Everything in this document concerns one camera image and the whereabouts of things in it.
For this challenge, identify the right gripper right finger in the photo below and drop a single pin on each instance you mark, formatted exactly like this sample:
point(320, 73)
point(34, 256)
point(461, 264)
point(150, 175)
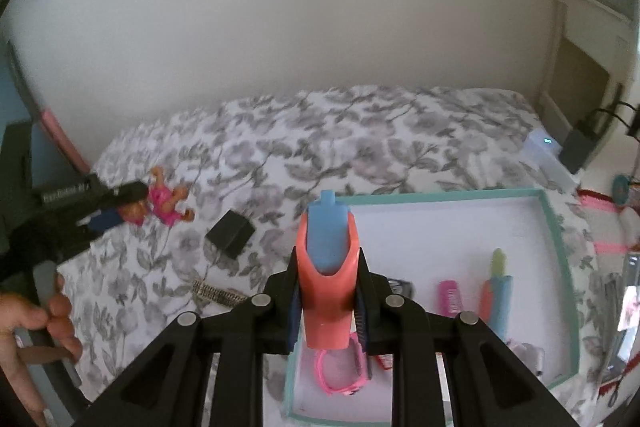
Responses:
point(488, 385)

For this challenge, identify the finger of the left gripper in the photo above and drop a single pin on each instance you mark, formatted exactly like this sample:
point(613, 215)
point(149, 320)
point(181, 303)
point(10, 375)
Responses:
point(105, 196)
point(105, 220)

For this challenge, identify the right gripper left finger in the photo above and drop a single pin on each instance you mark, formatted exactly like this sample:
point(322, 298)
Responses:
point(166, 384)

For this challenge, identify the pink haired doll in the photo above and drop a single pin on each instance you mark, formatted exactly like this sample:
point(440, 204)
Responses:
point(162, 202)

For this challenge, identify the white usb wall charger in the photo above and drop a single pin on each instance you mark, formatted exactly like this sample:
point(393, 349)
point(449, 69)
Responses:
point(531, 356)

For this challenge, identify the coral blue green toy knife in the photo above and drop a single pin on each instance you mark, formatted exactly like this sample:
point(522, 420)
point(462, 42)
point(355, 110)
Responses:
point(496, 296)

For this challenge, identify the magenta lighter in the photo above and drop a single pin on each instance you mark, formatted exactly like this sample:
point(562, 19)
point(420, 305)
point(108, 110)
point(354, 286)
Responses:
point(449, 299)

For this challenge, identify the gold black patterned lighter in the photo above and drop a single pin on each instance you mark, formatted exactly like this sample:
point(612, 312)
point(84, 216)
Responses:
point(227, 298)

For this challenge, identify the black toy car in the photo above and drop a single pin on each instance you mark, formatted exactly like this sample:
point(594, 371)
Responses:
point(404, 289)

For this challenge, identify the pink watch band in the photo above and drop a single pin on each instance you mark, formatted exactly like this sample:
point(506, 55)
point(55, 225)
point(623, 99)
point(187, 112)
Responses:
point(344, 371)

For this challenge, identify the coral blue toy knife large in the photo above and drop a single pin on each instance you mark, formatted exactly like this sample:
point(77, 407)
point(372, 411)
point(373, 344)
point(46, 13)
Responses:
point(327, 255)

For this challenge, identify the red glue tube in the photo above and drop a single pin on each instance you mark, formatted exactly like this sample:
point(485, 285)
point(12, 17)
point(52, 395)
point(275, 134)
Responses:
point(385, 362)

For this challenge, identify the black charger block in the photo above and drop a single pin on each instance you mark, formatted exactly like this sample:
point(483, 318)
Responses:
point(231, 233)

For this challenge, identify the teal white shallow tray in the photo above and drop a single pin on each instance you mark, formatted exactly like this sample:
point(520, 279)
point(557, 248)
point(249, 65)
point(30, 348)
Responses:
point(426, 239)

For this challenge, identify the floral grey white blanket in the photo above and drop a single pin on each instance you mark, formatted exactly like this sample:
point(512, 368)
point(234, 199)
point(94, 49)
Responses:
point(266, 158)

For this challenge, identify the pink white crochet mat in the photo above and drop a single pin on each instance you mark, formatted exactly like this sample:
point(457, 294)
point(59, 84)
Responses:
point(614, 230)

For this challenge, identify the white power strip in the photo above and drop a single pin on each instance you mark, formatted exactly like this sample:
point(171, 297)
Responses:
point(543, 151)

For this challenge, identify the black plugged power adapter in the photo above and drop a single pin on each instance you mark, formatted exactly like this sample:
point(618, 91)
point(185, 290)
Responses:
point(578, 146)

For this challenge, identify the white shelf unit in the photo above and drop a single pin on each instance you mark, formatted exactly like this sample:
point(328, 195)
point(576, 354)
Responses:
point(589, 65)

